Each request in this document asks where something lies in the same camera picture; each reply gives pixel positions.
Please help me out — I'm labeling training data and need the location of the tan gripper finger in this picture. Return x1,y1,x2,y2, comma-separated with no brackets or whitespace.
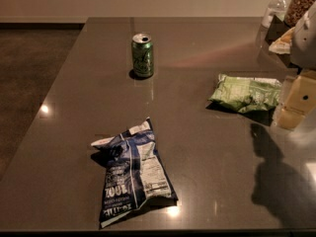
276,70,316,130

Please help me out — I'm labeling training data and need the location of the blue chip bag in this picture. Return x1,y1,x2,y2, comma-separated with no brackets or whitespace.
91,118,178,228

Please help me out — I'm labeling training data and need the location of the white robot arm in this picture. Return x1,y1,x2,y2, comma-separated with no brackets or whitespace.
274,2,316,130

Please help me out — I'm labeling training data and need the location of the green chip bag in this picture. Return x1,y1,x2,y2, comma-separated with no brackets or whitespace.
208,74,282,114

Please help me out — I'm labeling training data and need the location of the green soda can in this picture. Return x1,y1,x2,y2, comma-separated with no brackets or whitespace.
131,33,154,78

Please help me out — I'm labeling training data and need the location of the yellow white snack packet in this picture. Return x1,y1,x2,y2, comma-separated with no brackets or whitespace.
269,28,295,54

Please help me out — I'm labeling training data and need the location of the clear plastic bottle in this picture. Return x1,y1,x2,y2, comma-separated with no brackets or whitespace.
262,0,288,28

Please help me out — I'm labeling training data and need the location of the jar of nuts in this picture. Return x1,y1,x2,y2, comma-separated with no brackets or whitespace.
284,0,316,28

